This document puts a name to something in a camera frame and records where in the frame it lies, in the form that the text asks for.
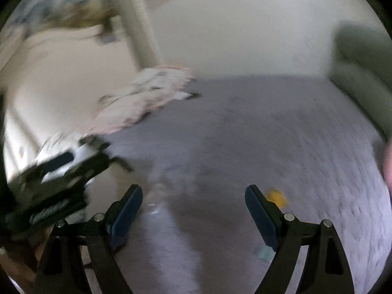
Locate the blurred wall poster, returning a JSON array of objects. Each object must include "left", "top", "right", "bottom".
[{"left": 6, "top": 0, "right": 120, "bottom": 42}]

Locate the green pillow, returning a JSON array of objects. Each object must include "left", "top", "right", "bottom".
[{"left": 331, "top": 21, "right": 392, "bottom": 143}]

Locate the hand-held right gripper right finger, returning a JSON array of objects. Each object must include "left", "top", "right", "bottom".
[{"left": 245, "top": 185, "right": 356, "bottom": 294}]

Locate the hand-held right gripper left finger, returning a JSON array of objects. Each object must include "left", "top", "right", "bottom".
[{"left": 32, "top": 184, "right": 143, "bottom": 294}]

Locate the yellow plastic cup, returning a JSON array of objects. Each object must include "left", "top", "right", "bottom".
[{"left": 266, "top": 190, "right": 288, "bottom": 207}]

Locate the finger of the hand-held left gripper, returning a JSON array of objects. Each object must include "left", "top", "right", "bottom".
[{"left": 81, "top": 152, "right": 135, "bottom": 178}]

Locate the small teal packet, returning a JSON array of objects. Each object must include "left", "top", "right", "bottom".
[{"left": 257, "top": 246, "right": 276, "bottom": 262}]

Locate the floral pink cloth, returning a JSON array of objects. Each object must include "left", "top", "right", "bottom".
[{"left": 81, "top": 66, "right": 203, "bottom": 135}]

